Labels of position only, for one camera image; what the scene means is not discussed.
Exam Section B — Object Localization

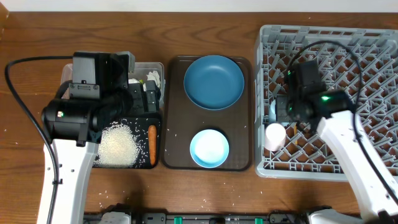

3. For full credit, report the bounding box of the light blue cup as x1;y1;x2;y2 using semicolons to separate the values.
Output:
269;100;276;123

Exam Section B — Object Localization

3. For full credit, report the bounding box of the white paper wrapper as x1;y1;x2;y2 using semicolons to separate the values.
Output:
128;70;161;91

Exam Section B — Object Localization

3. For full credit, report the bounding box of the pink cup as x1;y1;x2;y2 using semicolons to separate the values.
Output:
264;123;286;151

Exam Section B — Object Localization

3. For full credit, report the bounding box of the orange carrot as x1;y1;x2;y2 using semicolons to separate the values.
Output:
148;125;157;166

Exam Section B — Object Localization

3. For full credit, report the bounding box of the pile of rice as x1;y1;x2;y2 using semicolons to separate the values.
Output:
93;119;156;168

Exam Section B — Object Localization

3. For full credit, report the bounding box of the light blue bowl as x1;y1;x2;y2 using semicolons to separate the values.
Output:
189;129;229;169

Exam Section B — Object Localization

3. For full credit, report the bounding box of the grey dishwasher rack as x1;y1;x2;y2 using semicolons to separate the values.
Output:
254;25;397;182

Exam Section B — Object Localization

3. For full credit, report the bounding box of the wooden chopstick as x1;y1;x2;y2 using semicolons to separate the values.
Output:
293;123;298;146

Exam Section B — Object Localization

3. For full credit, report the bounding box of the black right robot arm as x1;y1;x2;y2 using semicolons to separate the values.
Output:
275;91;397;223

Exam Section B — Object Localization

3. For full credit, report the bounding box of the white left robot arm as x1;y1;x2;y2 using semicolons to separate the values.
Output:
37;80;161;223

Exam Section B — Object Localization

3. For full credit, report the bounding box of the black tray bin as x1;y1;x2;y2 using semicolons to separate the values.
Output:
91;115;162;170

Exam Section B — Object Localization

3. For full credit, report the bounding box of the clear plastic bin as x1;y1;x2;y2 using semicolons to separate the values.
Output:
60;62;165;108

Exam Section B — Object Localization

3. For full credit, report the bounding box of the brown serving tray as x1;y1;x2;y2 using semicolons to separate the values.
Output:
162;56;254;171

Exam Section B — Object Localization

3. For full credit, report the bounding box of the dark blue plate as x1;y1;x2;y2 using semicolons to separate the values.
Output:
183;55;245;110

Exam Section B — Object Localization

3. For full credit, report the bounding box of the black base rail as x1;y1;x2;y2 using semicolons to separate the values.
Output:
83;212;312;224

